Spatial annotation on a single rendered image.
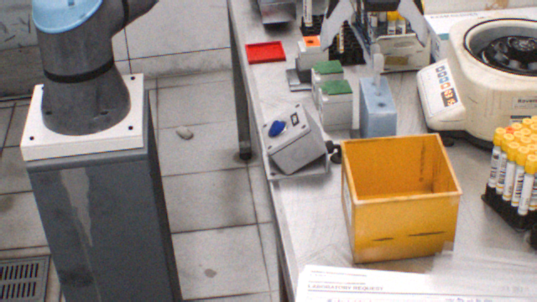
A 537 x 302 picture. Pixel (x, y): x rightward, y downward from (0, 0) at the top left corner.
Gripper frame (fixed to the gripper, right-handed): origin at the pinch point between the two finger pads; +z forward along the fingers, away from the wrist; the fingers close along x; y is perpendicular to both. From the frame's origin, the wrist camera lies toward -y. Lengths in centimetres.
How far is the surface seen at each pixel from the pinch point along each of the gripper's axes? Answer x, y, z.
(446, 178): -6.4, -21.2, 7.2
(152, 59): 61, 184, 95
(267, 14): 14.7, 39.3, 11.3
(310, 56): 8.2, 17.0, 9.2
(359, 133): 2.1, 0.6, 14.2
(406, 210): -0.1, -27.0, 7.1
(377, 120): 0.8, -8.0, 6.4
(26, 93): 114, 173, 100
